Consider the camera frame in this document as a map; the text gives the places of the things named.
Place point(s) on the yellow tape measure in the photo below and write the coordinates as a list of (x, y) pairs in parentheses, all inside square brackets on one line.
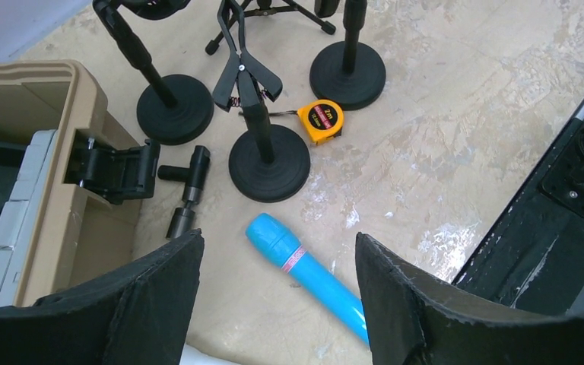
[(322, 119)]

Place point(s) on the black round-base clip stand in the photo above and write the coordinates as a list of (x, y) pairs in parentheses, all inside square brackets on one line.
[(268, 163)]

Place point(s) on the tan plastic tool case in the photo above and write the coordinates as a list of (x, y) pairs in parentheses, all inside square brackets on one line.
[(72, 181)]

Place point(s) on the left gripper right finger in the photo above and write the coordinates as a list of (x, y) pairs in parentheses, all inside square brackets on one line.
[(414, 317)]

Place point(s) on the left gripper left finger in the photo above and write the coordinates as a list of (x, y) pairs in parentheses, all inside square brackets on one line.
[(136, 314)]

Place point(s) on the black round-base shock-mount stand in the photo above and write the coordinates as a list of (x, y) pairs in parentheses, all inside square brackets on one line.
[(173, 109)]

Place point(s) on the white grey-headed microphone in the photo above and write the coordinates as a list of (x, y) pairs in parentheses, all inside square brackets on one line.
[(192, 356)]

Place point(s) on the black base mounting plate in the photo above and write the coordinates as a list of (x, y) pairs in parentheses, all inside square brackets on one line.
[(532, 258)]

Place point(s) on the black right-side clip stand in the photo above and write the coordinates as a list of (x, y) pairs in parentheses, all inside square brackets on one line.
[(349, 72)]

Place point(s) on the blue microphone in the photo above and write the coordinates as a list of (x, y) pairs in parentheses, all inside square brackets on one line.
[(283, 249)]

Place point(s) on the grey box inside case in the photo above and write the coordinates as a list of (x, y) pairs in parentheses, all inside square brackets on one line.
[(19, 214)]

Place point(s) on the black tripod shock-mount stand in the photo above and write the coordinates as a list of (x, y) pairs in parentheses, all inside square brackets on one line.
[(265, 9)]

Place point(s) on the black T-shaped adapter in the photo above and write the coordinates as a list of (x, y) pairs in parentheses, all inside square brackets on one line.
[(194, 177)]

